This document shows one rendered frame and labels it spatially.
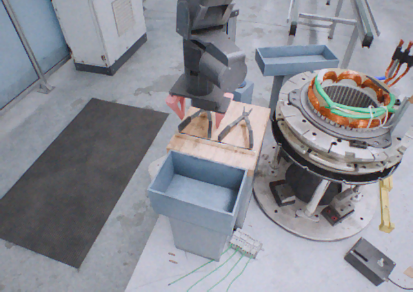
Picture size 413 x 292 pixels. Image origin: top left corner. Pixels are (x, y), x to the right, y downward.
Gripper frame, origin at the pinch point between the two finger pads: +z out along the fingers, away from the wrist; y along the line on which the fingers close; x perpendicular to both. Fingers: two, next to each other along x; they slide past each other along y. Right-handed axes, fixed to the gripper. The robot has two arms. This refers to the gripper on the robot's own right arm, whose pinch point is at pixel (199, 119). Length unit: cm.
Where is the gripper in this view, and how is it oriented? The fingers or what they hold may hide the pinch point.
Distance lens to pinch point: 62.2
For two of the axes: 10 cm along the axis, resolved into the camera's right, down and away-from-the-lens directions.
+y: 9.5, 2.4, -2.0
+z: -0.2, 6.9, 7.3
